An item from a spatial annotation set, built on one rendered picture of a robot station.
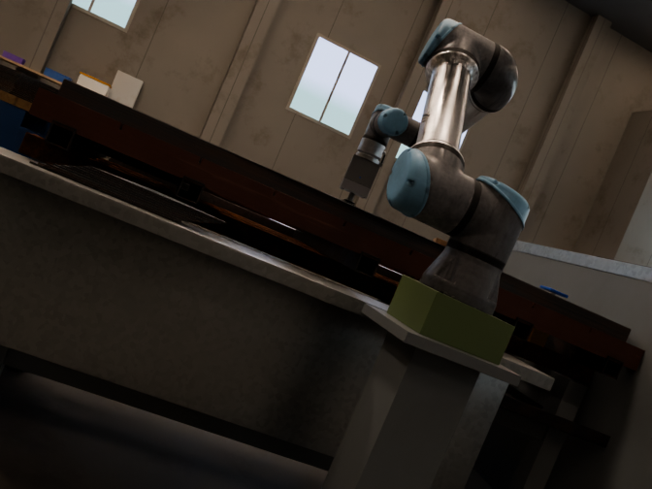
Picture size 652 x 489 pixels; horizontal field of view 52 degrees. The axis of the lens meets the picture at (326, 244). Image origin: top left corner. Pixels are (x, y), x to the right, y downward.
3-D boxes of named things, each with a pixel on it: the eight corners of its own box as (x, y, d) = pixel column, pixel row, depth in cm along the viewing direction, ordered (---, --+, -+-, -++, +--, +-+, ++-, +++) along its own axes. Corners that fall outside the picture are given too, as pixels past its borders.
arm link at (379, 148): (361, 139, 201) (385, 149, 201) (354, 153, 201) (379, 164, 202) (363, 136, 194) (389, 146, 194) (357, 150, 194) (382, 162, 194)
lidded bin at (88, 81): (105, 103, 968) (112, 87, 967) (103, 101, 934) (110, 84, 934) (76, 89, 956) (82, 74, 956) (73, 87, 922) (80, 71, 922)
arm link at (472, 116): (546, 57, 151) (445, 139, 197) (505, 35, 149) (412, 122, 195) (535, 100, 147) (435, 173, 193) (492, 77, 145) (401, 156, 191)
